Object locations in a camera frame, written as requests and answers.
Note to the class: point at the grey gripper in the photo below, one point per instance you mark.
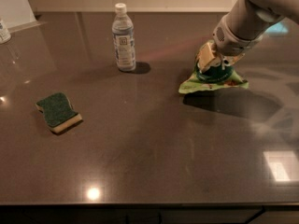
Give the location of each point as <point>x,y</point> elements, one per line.
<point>233,43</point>

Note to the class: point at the green rice chip bag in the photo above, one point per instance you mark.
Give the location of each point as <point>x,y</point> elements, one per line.
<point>214,78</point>

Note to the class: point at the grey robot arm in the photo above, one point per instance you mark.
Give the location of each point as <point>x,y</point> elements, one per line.
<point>242,28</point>

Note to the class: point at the green yellow sponge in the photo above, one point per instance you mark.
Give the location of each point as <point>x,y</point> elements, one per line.
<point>58,112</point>

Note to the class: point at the clear plastic water bottle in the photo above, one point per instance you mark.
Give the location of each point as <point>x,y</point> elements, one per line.
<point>124,41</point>

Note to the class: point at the white slanted board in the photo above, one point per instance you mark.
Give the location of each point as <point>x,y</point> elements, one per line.
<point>17,14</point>

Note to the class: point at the white container at left edge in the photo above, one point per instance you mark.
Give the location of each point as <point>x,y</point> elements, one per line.
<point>5,35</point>

